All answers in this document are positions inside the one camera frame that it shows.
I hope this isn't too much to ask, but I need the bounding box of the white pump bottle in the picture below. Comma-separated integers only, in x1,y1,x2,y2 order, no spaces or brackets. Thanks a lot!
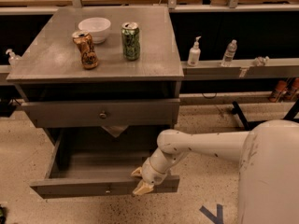
187,36,201,66

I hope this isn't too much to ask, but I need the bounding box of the orange spray bottle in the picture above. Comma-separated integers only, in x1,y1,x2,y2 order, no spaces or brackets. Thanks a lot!
268,80,287,102

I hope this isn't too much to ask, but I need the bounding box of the crumpled plastic wrap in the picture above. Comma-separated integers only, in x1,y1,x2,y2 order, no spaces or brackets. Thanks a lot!
253,56,270,66

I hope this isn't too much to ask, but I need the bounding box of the white bowl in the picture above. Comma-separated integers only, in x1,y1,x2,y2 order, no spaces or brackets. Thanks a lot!
78,17,111,44

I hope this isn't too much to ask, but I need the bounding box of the grey drawer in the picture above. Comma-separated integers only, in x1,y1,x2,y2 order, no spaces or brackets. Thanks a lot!
21,99,179,128
29,127,181,200

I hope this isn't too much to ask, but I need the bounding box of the grey drawer cabinet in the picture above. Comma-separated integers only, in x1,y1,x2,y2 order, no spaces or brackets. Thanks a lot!
7,7,183,128

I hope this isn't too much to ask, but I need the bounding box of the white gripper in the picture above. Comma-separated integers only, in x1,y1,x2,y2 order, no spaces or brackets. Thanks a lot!
131,160,167,195

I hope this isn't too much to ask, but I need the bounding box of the paper sheet in drawer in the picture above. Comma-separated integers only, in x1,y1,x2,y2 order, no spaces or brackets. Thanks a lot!
103,126,127,138

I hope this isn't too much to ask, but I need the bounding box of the black stand leg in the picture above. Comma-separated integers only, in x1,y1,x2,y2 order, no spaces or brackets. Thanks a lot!
232,101,250,131

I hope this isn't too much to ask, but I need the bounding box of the clear pump bottle left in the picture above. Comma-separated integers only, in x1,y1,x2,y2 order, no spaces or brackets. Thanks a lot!
6,49,21,66

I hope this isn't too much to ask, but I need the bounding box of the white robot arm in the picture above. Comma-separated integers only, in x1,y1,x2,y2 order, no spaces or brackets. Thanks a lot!
132,119,299,224

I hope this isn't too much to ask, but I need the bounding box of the green soda can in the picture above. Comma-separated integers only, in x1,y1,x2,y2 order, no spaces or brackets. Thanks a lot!
121,22,140,61

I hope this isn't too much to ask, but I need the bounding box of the crushed brown soda can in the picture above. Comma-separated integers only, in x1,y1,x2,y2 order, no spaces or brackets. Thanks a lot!
72,30,98,69

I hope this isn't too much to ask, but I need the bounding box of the grey top drawer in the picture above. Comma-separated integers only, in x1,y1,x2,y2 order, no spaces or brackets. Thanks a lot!
21,99,179,128

